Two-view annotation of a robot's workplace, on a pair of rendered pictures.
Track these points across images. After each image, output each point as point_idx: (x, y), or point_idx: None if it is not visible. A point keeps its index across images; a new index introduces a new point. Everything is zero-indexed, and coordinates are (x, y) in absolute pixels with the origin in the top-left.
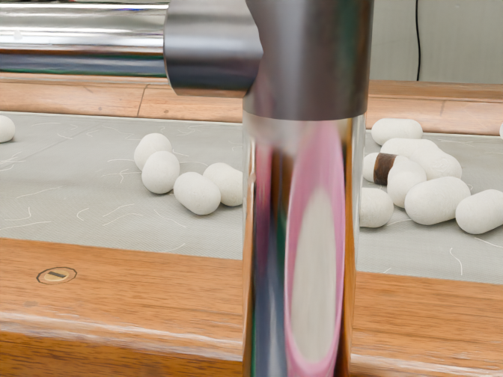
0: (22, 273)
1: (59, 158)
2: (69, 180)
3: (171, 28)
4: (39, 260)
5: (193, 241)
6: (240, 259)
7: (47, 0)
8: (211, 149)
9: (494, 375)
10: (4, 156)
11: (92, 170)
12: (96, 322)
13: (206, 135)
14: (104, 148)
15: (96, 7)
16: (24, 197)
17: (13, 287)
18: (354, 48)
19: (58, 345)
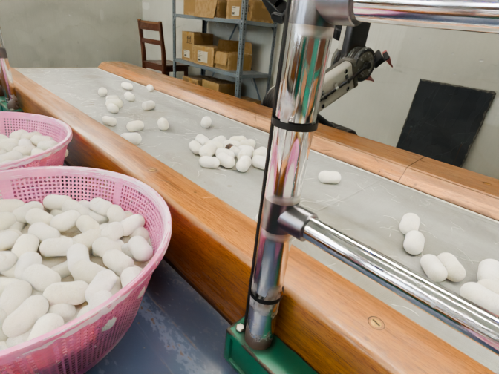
0: (361, 314)
1: (359, 205)
2: (364, 225)
3: None
4: (367, 307)
5: None
6: (465, 354)
7: (358, 81)
8: (439, 224)
9: None
10: (334, 194)
11: (375, 220)
12: (396, 366)
13: (436, 210)
14: (381, 203)
15: (475, 312)
16: (344, 230)
17: (358, 322)
18: None
19: (376, 366)
